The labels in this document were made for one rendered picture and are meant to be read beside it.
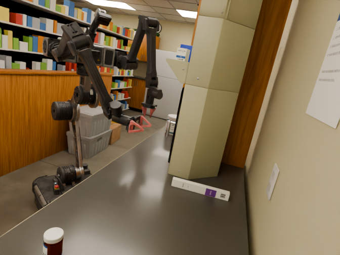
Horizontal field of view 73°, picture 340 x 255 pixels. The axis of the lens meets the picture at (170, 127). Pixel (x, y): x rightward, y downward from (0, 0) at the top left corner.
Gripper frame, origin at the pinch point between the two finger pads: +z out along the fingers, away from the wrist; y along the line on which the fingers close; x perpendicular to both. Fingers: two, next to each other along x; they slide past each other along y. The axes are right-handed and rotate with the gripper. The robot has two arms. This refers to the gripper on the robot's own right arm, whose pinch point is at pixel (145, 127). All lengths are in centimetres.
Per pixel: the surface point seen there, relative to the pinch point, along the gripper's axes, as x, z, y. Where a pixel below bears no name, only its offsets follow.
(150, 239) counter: 16, 28, -51
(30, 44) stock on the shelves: -3, -235, 136
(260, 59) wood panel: -47, 45, 38
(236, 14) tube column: -62, 28, 6
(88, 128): 87, -137, 141
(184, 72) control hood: -32.7, 13.7, -1.2
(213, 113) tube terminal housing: -17.3, 31.6, 3.2
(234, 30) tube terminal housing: -55, 30, 6
